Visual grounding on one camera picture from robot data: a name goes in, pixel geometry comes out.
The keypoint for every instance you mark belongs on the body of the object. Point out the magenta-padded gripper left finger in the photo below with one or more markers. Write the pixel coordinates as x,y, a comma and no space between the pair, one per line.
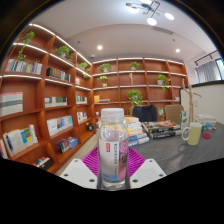
78,171

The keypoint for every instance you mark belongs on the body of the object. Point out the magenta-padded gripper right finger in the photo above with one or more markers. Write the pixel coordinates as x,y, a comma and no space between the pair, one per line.
146,171

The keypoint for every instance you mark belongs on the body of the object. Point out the clear plastic water bottle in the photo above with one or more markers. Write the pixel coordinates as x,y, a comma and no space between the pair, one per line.
112,150

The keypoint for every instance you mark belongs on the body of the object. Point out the stack of colourful books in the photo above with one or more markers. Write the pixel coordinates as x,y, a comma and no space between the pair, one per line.
136,131

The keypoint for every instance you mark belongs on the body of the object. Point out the large dark book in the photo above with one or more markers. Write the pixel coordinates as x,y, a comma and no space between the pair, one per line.
165,134
160,126

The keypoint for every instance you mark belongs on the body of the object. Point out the yellow-green checked mug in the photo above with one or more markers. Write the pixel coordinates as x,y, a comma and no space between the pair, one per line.
194,135

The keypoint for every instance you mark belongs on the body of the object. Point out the green and white carton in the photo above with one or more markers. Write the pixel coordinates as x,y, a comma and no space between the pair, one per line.
183,120

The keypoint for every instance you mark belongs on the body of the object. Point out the tan office chair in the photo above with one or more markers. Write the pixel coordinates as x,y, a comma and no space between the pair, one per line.
173,113

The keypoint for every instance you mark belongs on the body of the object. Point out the flat round red coaster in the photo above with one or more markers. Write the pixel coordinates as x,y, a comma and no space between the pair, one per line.
206,136

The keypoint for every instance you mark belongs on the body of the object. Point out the orange wooden bookshelf unit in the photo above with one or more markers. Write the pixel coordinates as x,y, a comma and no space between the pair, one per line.
40,110

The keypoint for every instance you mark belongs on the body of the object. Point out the wooden jointed mannequin figure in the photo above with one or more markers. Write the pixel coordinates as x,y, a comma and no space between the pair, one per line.
190,100

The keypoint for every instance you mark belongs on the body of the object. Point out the grey window curtain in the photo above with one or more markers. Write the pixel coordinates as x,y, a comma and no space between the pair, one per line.
208,71

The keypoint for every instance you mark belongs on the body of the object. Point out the branched ceiling lamp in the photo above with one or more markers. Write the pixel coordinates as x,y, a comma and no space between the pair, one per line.
150,10

